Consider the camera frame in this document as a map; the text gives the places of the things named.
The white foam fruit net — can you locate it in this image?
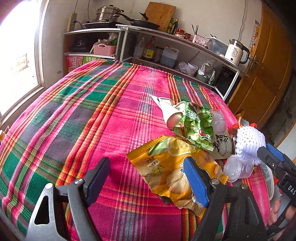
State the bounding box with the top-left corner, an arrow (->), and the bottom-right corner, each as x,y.
235,126 -> 266,166

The clear plastic cup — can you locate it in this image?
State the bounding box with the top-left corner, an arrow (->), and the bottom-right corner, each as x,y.
223,155 -> 254,183
210,109 -> 227,135

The green snack bag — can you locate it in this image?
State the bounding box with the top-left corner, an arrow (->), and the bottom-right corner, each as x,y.
173,101 -> 214,151

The yellow chip bag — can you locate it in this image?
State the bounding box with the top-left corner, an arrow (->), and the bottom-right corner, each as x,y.
127,136 -> 228,217

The right hand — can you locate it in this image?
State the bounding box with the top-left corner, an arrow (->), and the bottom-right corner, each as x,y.
267,197 -> 295,240

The brown printed snack wrapper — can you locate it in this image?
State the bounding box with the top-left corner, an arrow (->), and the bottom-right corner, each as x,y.
210,131 -> 234,160

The wooden door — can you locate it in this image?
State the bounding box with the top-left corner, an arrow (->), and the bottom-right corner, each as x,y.
227,4 -> 292,128

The pink plaid tablecloth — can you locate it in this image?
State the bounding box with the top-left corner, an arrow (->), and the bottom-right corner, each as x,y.
0,59 -> 271,241

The white electric kettle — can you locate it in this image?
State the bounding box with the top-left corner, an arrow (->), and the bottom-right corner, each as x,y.
224,39 -> 250,66

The clear plastic container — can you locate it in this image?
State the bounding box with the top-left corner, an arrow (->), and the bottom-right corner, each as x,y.
207,37 -> 228,56

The white metal shelf rack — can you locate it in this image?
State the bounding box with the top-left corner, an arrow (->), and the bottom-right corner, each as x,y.
63,24 -> 247,101

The pink chopstick holder box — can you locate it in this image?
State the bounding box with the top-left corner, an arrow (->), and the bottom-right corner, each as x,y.
192,35 -> 209,48

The white oil jug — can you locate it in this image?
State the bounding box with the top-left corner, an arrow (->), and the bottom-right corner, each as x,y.
160,46 -> 179,68

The green cardboard box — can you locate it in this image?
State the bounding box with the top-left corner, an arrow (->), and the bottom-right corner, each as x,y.
83,56 -> 101,65

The dark sauce bottle yellow label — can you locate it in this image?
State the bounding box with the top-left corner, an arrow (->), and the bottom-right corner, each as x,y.
142,36 -> 156,61

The dark soy sauce bottle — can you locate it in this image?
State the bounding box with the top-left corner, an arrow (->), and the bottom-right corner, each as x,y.
171,19 -> 179,35

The pink plastic basket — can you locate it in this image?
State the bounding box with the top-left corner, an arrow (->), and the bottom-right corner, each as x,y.
93,43 -> 116,56

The wooden cutting board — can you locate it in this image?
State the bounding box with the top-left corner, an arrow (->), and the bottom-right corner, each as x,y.
145,1 -> 177,32

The white power strip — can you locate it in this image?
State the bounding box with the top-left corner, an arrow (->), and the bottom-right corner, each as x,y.
67,13 -> 77,32

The black induction cooker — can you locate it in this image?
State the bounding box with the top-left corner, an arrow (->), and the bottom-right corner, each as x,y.
82,21 -> 119,29

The black frying pan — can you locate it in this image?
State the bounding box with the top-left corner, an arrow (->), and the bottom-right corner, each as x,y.
119,13 -> 159,30

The steel steamer pot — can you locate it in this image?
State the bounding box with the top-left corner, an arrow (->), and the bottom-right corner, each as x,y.
96,5 -> 124,22

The window frame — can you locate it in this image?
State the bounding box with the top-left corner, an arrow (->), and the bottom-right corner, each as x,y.
1,1 -> 49,125

